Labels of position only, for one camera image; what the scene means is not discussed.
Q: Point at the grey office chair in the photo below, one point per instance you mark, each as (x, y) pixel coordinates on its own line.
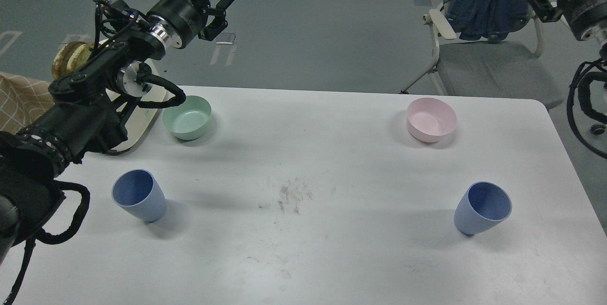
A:
(508, 69)

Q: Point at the bread slice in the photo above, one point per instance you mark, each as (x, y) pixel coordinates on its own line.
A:
(78, 55)
(61, 59)

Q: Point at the blue denim jacket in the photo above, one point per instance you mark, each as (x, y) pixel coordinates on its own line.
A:
(489, 19)

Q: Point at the green bowl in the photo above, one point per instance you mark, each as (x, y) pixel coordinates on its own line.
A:
(190, 120)

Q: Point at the blue cup image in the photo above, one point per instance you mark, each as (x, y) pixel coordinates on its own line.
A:
(138, 193)
(483, 206)

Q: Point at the pink bowl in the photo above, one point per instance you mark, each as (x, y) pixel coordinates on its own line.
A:
(430, 120)

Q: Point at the bread slice back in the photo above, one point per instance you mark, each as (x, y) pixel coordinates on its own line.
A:
(61, 59)

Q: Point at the bread slice front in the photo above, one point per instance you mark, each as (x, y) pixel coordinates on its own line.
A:
(78, 55)

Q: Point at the beige checkered cloth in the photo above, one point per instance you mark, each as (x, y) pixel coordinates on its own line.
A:
(22, 101)

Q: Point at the cream white toaster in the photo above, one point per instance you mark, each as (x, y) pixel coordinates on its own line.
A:
(140, 121)

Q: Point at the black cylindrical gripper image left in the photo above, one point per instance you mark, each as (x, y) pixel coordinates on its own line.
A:
(175, 23)

